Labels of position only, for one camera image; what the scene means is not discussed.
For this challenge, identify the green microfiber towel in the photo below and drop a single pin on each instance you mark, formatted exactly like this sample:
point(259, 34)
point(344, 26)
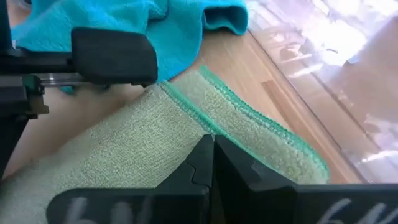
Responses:
point(133, 146)

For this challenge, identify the teal microfiber towel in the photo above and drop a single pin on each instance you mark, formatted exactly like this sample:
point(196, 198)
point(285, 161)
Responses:
point(174, 40)

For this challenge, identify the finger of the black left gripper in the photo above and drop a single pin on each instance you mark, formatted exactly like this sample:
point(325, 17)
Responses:
point(115, 56)

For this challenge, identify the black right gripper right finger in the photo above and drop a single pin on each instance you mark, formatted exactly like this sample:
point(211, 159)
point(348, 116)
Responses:
point(255, 193)

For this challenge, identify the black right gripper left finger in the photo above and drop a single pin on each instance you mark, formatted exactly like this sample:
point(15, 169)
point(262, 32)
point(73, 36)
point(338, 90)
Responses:
point(186, 199)

